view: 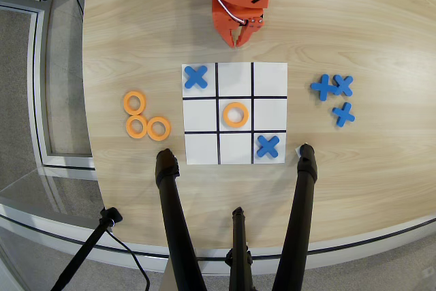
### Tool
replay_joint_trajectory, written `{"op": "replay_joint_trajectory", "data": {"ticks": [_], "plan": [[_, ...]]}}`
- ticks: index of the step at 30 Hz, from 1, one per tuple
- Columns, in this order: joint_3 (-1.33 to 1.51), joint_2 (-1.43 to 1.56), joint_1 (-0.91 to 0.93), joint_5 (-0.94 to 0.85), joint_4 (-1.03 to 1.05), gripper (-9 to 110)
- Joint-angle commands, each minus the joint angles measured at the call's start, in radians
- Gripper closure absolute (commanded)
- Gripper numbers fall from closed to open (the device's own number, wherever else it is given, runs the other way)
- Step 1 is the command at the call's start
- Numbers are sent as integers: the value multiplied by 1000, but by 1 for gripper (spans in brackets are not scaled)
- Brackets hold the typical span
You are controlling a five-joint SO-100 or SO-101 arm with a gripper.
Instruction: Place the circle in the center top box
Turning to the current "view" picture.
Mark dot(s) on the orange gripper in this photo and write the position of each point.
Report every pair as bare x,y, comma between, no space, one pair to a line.
223,22

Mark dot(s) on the blue foam cross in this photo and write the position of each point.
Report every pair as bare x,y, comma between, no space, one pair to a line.
268,146
344,85
344,114
323,87
196,77

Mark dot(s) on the white tic-tac-toe grid sheet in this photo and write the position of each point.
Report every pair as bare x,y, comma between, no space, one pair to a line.
201,148

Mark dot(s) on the small white tag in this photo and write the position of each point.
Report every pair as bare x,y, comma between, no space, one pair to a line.
297,151

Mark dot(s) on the thin black tripod leg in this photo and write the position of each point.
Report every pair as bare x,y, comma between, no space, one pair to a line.
239,236

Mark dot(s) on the black stand pole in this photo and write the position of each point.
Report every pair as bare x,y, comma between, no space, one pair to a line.
85,246

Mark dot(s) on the grey metal floor frame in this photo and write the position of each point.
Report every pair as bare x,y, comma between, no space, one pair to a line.
35,66

